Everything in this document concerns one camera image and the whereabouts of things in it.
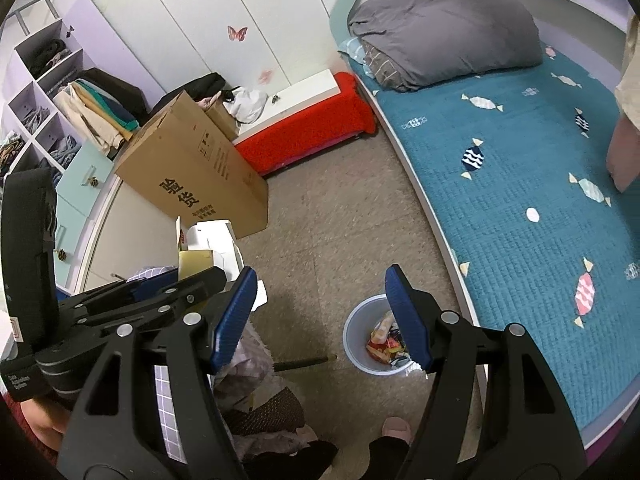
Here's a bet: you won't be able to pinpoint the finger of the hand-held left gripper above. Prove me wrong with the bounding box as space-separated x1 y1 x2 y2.
57 266 228 321
75 285 216 346

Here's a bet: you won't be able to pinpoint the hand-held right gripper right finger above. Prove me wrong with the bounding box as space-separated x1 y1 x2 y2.
384 264 588 480

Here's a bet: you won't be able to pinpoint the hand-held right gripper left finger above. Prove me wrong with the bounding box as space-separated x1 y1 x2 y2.
56 266 260 480

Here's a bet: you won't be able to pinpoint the yellow white carton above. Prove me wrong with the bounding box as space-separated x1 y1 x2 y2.
175 216 268 311

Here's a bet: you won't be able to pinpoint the red snack wrapper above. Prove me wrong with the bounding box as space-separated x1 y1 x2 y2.
367 340 411 363

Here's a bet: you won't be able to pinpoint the small clear trash bin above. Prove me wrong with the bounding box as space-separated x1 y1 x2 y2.
342 294 426 375

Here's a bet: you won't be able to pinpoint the person's left hand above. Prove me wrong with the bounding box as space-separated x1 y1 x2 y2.
27 397 73 450

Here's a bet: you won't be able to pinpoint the pale floral cloth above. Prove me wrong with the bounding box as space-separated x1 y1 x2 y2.
212 327 273 401

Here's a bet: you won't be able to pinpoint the black rod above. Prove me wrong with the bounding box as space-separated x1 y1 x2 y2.
272 355 337 372

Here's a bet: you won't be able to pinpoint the cream low cabinet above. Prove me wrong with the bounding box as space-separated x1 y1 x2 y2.
82 175 201 293

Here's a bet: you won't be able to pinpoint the folded dark jeans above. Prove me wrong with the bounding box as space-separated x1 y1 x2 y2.
37 159 63 186

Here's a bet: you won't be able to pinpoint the dark mesh seat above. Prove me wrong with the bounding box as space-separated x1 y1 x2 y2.
227 387 307 438

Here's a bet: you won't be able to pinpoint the grey checked tablecloth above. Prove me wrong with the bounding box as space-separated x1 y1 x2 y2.
127 266 178 466

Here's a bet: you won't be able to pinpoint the large cardboard box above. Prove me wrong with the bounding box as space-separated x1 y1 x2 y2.
114 89 270 241

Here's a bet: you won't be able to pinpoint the white cubby shelf unit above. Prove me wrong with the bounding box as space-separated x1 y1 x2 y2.
0 0 156 293

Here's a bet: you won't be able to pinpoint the pile of folded clothes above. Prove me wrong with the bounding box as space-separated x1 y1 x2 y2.
0 132 23 176

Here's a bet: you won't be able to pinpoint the pink slipper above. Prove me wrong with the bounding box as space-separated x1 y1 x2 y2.
381 416 413 446

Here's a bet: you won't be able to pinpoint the folded grey clothes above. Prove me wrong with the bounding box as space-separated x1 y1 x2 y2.
20 105 53 133
47 135 81 166

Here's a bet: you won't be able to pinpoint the person's right leg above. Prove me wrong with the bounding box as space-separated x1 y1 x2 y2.
369 437 412 480

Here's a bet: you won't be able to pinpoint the person's leg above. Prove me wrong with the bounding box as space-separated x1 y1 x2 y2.
250 439 341 480
369 437 412 480

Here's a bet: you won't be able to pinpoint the person's left leg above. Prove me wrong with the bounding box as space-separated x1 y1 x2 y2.
250 439 341 480

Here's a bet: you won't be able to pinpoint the small cardboard box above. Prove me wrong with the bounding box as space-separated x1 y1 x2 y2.
197 97 241 143

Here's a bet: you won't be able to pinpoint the teal hanging garment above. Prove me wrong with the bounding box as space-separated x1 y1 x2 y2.
80 80 141 132

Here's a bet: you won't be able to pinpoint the white plastic bag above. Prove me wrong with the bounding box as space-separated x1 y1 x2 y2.
222 86 268 125

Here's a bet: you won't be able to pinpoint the red covered bench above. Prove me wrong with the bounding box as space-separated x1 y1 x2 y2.
234 72 378 177

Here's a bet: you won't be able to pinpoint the black cloth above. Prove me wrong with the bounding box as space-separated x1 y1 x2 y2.
150 72 236 116

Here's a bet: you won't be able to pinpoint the black hanging jacket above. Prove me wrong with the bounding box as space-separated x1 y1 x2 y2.
82 67 150 123

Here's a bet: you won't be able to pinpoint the teal printed bed sheet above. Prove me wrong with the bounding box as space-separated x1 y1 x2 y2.
345 45 640 441

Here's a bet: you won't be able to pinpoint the white board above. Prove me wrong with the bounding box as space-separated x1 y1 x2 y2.
235 69 342 141

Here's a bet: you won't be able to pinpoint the black folded clothes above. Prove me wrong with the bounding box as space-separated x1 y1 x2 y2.
27 40 71 78

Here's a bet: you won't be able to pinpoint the grey metal handrail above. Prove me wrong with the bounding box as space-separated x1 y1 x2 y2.
4 0 55 33

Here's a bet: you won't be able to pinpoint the dark checked pillow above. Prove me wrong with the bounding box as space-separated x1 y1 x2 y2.
361 40 416 92

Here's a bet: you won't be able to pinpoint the pink hanging garment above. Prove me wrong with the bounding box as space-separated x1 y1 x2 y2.
605 117 640 195

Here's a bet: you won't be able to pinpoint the light blue pillow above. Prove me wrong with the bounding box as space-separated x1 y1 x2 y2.
337 37 368 66

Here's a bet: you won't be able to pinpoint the grey duvet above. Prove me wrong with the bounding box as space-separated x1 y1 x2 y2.
347 0 545 92

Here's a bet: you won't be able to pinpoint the cream hanging shirt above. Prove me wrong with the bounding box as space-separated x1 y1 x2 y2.
614 10 640 126

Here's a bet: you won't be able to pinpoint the teal bunk bed frame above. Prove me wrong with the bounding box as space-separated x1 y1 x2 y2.
327 0 640 461

